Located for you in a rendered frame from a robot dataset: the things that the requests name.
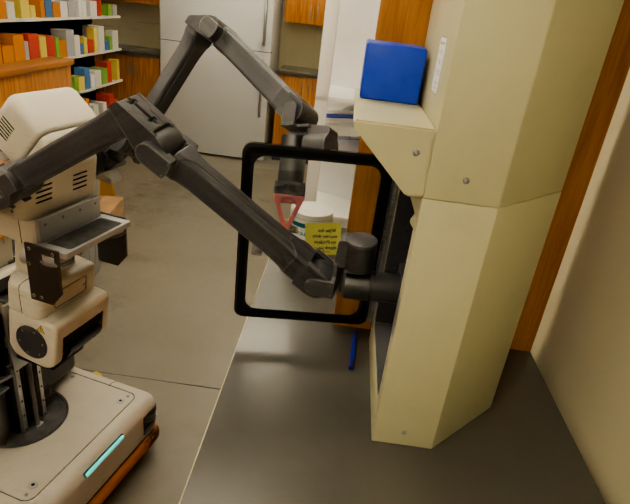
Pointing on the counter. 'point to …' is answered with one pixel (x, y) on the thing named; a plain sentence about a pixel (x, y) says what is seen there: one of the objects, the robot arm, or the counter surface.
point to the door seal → (245, 238)
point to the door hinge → (385, 242)
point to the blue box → (392, 71)
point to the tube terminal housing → (484, 200)
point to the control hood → (397, 140)
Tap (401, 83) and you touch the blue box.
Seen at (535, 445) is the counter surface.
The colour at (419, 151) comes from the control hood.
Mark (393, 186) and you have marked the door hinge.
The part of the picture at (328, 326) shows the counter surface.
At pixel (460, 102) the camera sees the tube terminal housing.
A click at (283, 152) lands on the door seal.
